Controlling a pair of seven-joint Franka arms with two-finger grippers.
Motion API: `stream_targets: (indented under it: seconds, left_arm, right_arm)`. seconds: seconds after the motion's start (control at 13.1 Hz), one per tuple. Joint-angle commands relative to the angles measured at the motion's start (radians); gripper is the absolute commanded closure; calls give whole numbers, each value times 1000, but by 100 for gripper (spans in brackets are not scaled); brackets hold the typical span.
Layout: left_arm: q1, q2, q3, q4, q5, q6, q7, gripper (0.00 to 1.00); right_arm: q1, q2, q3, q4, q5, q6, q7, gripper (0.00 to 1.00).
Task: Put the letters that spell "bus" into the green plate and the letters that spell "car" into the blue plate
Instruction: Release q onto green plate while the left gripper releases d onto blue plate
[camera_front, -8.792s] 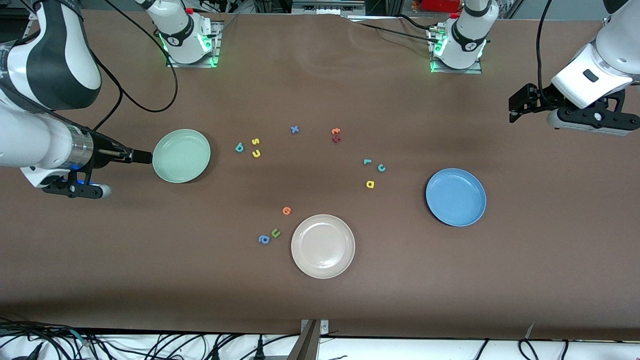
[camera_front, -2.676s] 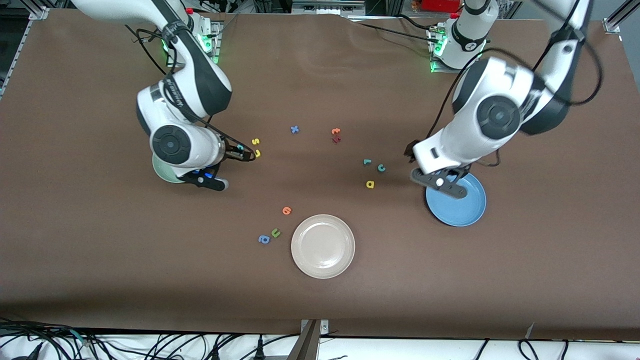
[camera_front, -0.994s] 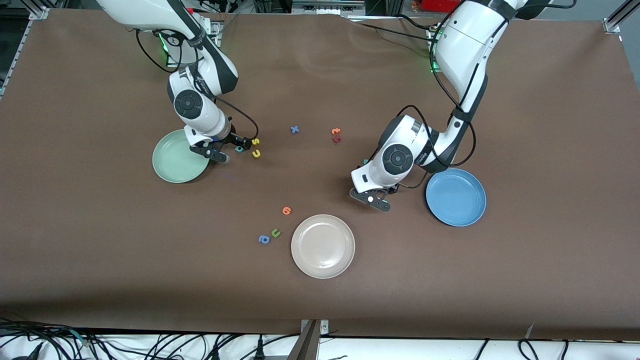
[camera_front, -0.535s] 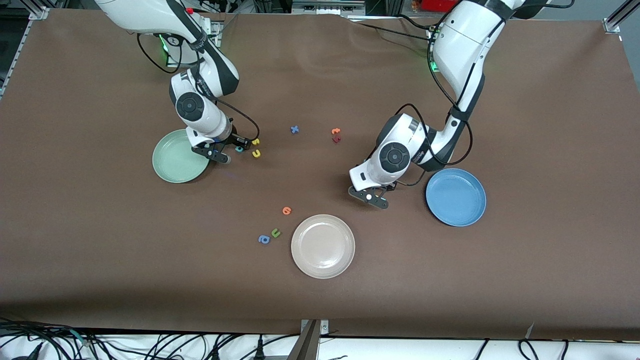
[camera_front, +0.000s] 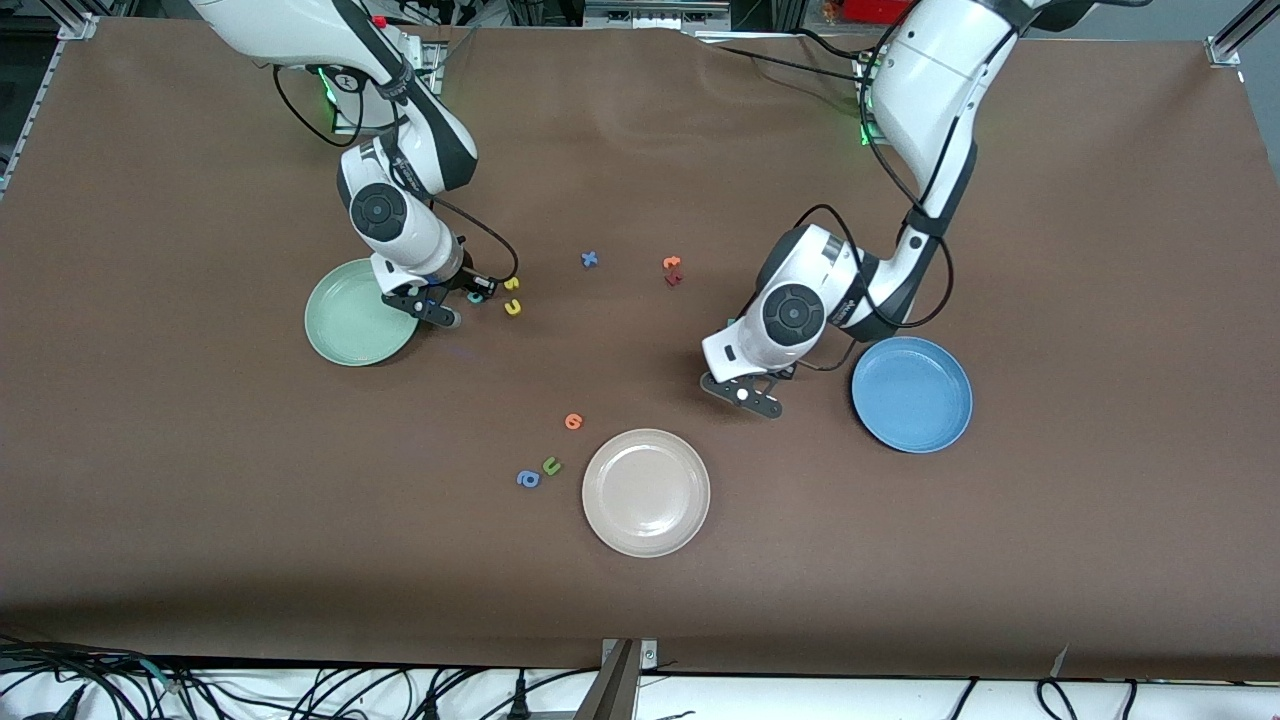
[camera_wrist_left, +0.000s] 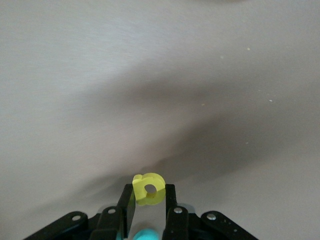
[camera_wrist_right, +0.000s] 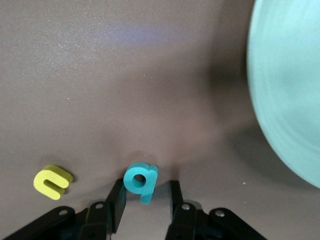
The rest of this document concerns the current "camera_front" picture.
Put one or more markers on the blue letter a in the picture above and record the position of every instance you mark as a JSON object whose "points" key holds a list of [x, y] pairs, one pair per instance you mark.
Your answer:
{"points": [[521, 480]]}

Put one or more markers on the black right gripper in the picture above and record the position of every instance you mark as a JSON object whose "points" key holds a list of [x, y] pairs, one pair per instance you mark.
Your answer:
{"points": [[462, 281]]}

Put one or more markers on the metal table clamp bracket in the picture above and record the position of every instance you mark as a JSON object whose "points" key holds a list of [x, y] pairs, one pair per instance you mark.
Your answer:
{"points": [[615, 690]]}

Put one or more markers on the red box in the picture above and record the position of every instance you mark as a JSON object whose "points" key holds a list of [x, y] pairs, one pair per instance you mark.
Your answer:
{"points": [[870, 8]]}

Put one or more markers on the beige plate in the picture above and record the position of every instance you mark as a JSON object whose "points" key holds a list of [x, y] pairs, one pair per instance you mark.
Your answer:
{"points": [[646, 492]]}

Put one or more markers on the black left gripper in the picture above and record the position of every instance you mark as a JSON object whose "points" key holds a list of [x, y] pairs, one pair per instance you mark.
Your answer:
{"points": [[784, 374]]}

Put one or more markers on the green plate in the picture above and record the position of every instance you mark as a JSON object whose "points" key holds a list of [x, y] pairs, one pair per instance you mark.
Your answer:
{"points": [[345, 320]]}

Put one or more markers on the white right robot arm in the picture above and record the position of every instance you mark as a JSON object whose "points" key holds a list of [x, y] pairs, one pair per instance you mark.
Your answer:
{"points": [[400, 225]]}

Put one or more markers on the aluminium frame bar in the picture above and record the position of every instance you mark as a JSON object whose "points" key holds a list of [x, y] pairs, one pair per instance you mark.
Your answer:
{"points": [[650, 12]]}

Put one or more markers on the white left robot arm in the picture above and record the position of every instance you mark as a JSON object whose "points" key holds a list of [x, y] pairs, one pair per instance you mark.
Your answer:
{"points": [[930, 90]]}

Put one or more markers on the blue plate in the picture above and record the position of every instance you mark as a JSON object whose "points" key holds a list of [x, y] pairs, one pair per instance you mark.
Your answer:
{"points": [[920, 400]]}

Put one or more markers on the aluminium corner profile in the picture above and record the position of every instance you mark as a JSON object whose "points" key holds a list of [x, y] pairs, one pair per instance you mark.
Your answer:
{"points": [[80, 25], [1235, 35]]}

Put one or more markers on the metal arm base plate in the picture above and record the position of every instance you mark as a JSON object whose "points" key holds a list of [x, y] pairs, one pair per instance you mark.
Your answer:
{"points": [[436, 52], [864, 130]]}

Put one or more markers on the brown table cover sheet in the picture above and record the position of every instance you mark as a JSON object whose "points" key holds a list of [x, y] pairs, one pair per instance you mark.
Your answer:
{"points": [[200, 520]]}

